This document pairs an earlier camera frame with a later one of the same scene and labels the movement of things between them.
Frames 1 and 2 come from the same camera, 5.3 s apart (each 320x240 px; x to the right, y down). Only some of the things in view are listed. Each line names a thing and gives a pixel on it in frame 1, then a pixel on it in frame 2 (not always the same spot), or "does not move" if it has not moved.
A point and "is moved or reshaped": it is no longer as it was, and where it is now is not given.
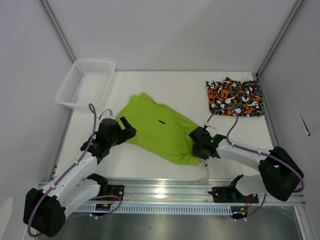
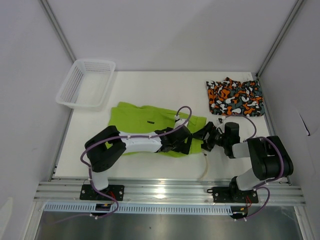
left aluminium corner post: x=48 y=10 does not move
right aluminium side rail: x=268 y=113 does not move
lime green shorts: x=162 y=131 is moved or reshaped
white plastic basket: x=88 y=81 does not move
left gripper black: x=127 y=133 to x=184 y=148
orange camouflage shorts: x=246 y=97 does not move
